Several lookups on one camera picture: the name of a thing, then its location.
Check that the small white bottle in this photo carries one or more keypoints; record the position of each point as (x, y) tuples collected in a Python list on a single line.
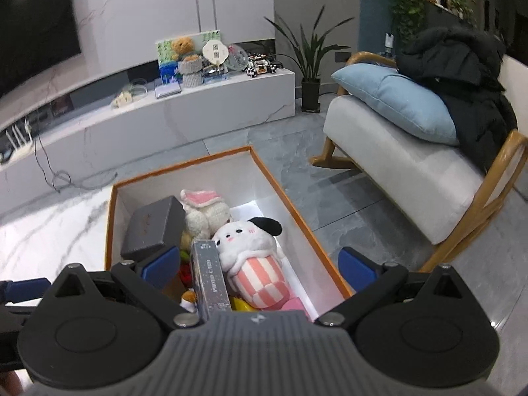
[(388, 45)]

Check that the grey knitted basket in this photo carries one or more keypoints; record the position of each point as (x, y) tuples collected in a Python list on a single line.
[(190, 72)]

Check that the black jacket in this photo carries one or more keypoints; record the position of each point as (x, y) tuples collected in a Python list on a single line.
[(462, 82)]

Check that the white marble TV cabinet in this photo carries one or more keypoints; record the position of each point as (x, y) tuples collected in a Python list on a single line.
[(185, 119)]

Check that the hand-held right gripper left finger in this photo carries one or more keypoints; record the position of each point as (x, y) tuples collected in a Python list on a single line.
[(159, 268)]

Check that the green blue illustrated picture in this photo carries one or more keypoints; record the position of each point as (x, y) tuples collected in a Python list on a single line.
[(165, 53)]

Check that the orange storage box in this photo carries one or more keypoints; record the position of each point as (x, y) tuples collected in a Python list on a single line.
[(268, 198)]

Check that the light blue cushion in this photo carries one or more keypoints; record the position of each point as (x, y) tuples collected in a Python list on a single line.
[(396, 99)]

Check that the wooden rocking armchair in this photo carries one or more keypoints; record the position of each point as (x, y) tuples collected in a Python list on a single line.
[(392, 165)]

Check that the white crochet bunny pink ears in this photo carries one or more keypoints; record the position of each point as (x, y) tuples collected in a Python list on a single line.
[(206, 214)]

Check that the dark grey box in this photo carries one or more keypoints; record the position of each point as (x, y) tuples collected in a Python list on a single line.
[(154, 227)]

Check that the black white block figures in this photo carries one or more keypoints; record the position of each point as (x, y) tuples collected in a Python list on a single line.
[(264, 66)]

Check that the brown teddy bear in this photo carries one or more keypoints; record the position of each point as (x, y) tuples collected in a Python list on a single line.
[(183, 47)]

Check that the grey printed card box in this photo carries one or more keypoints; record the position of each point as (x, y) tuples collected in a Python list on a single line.
[(210, 280)]

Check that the white dog plush striped outfit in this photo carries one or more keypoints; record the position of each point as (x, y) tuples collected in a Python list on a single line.
[(251, 255)]

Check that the potted long-leaf plant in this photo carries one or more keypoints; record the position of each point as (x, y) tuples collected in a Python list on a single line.
[(310, 95)]

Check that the white router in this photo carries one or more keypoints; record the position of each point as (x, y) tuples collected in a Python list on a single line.
[(16, 140)]

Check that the black wall socket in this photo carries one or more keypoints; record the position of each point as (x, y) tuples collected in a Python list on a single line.
[(343, 56)]

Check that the black television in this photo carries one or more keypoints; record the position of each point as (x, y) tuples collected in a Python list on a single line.
[(33, 29)]

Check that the white round hand fan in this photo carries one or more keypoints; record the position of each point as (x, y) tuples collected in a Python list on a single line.
[(214, 53)]

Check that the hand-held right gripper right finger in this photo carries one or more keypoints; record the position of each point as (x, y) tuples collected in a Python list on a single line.
[(354, 268)]

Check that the brown cardboard box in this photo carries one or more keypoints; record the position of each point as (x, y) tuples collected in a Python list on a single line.
[(175, 291)]

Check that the clear glass dish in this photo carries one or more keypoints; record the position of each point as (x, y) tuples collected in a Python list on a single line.
[(136, 88)]

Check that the grey tablet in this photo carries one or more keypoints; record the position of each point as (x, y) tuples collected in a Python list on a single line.
[(167, 90)]

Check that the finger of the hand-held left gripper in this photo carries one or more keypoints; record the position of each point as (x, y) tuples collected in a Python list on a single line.
[(24, 291)]

